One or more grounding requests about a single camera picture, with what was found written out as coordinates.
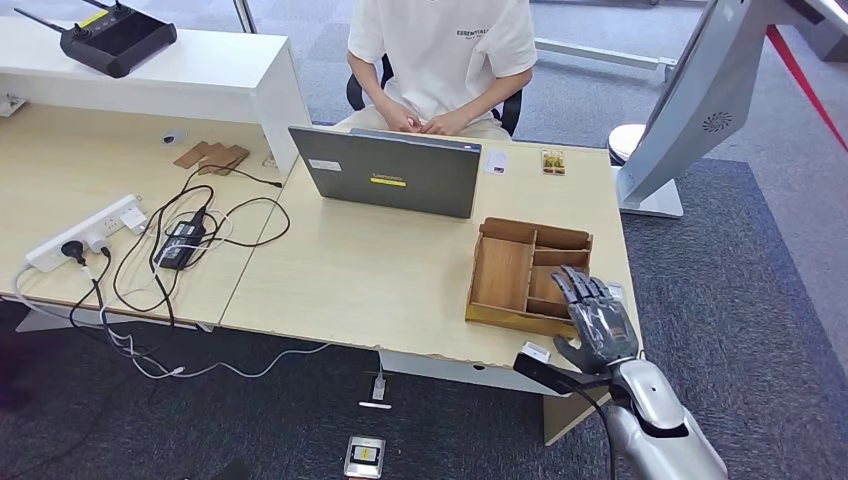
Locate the person's right hand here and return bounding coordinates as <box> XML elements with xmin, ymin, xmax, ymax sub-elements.
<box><xmin>381</xmin><ymin>98</ymin><xmax>425</xmax><ymax>134</ymax></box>

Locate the person's left hand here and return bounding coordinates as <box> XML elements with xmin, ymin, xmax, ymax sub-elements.
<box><xmin>421</xmin><ymin>108</ymin><xmax>471</xmax><ymax>138</ymax></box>

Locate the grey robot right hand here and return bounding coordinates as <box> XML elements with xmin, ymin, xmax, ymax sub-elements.
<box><xmin>551</xmin><ymin>264</ymin><xmax>642</xmax><ymax>376</ymax></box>

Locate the grey card reader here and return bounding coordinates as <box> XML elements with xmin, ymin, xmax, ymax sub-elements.
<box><xmin>606</xmin><ymin>281</ymin><xmax>632</xmax><ymax>314</ymax></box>

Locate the person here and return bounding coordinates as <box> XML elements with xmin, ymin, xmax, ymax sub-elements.
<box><xmin>337</xmin><ymin>0</ymin><xmax>539</xmax><ymax>142</ymax></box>

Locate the grey laptop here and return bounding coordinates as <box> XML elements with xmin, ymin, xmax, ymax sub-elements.
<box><xmin>288</xmin><ymin>125</ymin><xmax>484</xmax><ymax>220</ymax></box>

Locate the black office chair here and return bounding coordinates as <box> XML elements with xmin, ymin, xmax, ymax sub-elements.
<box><xmin>346</xmin><ymin>54</ymin><xmax>525</xmax><ymax>137</ymax></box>

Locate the beige desk leg panel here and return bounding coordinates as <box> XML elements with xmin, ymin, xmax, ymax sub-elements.
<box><xmin>543</xmin><ymin>387</ymin><xmax>614</xmax><ymax>446</ymax></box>

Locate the wooden compartment organizer box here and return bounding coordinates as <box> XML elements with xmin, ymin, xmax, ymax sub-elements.
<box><xmin>464</xmin><ymin>217</ymin><xmax>594</xmax><ymax>340</ymax></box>

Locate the white desk front beam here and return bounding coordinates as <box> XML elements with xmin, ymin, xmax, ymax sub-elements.
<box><xmin>378</xmin><ymin>349</ymin><xmax>564</xmax><ymax>399</ymax></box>

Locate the white round base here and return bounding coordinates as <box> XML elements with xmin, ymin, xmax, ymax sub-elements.
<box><xmin>607</xmin><ymin>123</ymin><xmax>648</xmax><ymax>168</ymax></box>

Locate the brown wooden piece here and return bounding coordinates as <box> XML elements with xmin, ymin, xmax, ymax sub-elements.
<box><xmin>197</xmin><ymin>143</ymin><xmax>252</xmax><ymax>178</ymax></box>
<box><xmin>173</xmin><ymin>140</ymin><xmax>212</xmax><ymax>170</ymax></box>

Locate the metal pole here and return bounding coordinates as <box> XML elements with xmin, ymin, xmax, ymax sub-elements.
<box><xmin>231</xmin><ymin>0</ymin><xmax>260</xmax><ymax>34</ymax></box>

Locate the white raised counter shelf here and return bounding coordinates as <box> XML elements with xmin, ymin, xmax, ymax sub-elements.
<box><xmin>0</xmin><ymin>14</ymin><xmax>313</xmax><ymax>178</ymax></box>

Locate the white floor plug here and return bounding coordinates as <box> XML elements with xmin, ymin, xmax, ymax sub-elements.
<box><xmin>358</xmin><ymin>370</ymin><xmax>393</xmax><ymax>411</ymax></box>

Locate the black laptop power adapter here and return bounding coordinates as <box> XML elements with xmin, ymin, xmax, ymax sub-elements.
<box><xmin>153</xmin><ymin>208</ymin><xmax>209</xmax><ymax>272</ymax></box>

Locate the silver kiosk screen stand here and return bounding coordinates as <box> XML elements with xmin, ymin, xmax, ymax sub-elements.
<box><xmin>612</xmin><ymin>0</ymin><xmax>848</xmax><ymax>220</ymax></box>

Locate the silver floor socket box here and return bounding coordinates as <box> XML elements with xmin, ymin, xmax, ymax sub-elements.
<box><xmin>343</xmin><ymin>435</ymin><xmax>387</xmax><ymax>480</ymax></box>

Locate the black remote controller with antennas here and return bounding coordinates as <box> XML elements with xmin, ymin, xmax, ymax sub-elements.
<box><xmin>13</xmin><ymin>0</ymin><xmax>179</xmax><ymax>79</ymax></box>

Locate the red floor strip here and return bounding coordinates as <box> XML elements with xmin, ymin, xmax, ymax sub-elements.
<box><xmin>765</xmin><ymin>25</ymin><xmax>848</xmax><ymax>154</ymax></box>

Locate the white power strip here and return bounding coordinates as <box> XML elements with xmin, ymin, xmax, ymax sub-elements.
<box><xmin>25</xmin><ymin>193</ymin><xmax>148</xmax><ymax>274</ymax></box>

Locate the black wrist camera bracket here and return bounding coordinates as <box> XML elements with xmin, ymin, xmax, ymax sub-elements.
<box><xmin>513</xmin><ymin>341</ymin><xmax>614</xmax><ymax>397</ymax></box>

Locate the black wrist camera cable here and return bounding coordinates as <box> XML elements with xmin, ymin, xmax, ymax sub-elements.
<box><xmin>561</xmin><ymin>378</ymin><xmax>619</xmax><ymax>480</ymax></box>

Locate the white table frame leg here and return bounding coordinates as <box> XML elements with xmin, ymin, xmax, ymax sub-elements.
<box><xmin>529</xmin><ymin>0</ymin><xmax>678</xmax><ymax>84</ymax></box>

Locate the black adapter cable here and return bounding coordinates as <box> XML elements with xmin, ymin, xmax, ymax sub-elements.
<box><xmin>111</xmin><ymin>162</ymin><xmax>293</xmax><ymax>317</ymax></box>

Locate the white cable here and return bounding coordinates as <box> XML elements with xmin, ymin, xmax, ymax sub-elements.
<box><xmin>11</xmin><ymin>263</ymin><xmax>331</xmax><ymax>381</ymax></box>

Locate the black plug with cable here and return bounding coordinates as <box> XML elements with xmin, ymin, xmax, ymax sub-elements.
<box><xmin>60</xmin><ymin>239</ymin><xmax>115</xmax><ymax>333</ymax></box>

